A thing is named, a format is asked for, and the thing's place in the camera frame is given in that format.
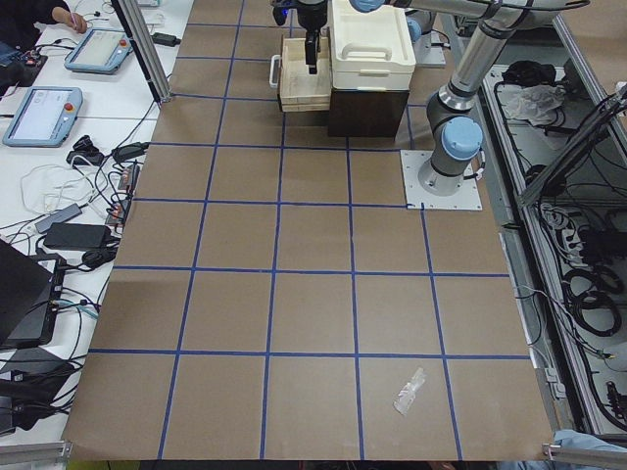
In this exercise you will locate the white crumpled cloth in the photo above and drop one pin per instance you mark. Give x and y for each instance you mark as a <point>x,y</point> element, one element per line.
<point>538,104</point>

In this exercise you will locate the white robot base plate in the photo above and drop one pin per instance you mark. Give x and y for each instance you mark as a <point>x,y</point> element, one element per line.
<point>426,189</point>

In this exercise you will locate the near teach pendant tablet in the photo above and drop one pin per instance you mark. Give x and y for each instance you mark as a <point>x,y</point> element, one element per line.
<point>44,118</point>

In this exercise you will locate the black laptop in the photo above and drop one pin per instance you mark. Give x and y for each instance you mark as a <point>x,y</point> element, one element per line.
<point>30,289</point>

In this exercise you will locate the far teach pendant tablet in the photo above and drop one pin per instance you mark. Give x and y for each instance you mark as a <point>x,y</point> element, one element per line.
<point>100,51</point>

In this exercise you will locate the teach pendant tablet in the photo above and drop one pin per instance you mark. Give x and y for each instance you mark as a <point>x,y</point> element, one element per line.
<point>44,118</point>
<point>100,51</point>

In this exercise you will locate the aluminium frame post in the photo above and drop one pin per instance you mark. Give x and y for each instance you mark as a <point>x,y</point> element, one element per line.
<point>135,28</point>

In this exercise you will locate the dark brown cabinet body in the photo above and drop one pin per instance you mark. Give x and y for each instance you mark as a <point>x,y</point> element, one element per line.
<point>354,113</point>

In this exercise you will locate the wooden drawer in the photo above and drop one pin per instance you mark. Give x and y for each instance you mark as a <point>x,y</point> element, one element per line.
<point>298,90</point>

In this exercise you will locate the clear plastic wrapper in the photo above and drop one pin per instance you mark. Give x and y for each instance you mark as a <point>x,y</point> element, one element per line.
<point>408,392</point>

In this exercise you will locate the black power brick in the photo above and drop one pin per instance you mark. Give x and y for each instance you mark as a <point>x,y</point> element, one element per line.
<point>77,237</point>

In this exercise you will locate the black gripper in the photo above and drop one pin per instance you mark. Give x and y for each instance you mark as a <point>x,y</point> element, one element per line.
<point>310,17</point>

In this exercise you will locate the white plastic tray cabinet top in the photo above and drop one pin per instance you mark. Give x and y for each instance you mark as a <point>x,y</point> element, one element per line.
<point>370,51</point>

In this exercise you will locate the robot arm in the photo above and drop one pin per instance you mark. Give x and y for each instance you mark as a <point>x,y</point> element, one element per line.
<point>458,138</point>

